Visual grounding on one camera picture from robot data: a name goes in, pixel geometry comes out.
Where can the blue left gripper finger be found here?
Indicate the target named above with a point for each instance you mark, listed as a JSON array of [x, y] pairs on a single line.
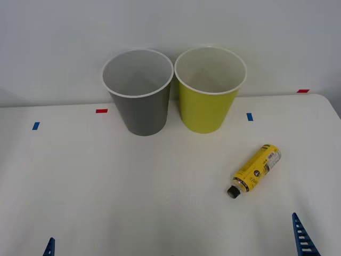
[[49, 249]]

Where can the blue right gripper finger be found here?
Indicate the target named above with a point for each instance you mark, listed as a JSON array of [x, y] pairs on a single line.
[[300, 237]]

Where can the yellow bottle with black cap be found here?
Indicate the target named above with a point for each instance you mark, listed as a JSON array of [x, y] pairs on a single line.
[[254, 170]]

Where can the yellow-green plastic waste bin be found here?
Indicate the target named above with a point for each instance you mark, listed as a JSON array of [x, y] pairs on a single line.
[[205, 112]]

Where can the grey plastic waste bin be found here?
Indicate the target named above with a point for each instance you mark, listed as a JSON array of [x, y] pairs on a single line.
[[144, 114]]

